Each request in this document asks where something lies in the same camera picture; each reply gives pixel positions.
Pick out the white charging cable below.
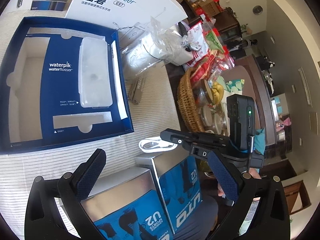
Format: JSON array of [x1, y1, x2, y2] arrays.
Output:
[[138, 136, 178, 153]]

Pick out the beige Waterpik drawstring pouch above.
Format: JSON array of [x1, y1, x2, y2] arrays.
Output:
[[128, 77, 146, 105]]

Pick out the person right hand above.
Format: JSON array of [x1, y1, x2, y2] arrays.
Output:
[[217, 168, 261, 198]]

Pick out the woven wicker basket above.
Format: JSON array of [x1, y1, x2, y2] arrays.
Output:
[[177, 67, 204, 132]]

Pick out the white striped table cloth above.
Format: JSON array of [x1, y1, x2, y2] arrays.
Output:
[[0, 10, 181, 235]]

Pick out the yellow bananas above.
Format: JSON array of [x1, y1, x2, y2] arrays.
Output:
[[212, 81, 224, 105]]

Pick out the silver blue UTO box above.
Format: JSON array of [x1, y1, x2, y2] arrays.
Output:
[[81, 148, 202, 239]]

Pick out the red snack packages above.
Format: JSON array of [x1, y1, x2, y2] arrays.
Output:
[[183, 22, 234, 83]]

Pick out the water flosser in plastic bag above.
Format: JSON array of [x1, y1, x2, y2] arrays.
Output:
[[120, 18, 193, 82]]

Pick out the blue Waterpik tray box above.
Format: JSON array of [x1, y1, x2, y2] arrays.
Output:
[[1, 16, 133, 154]]

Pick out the white Waterpik box lid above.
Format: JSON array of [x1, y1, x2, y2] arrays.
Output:
[[66, 0, 187, 32]]

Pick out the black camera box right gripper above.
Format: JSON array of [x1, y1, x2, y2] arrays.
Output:
[[226, 94, 255, 153]]

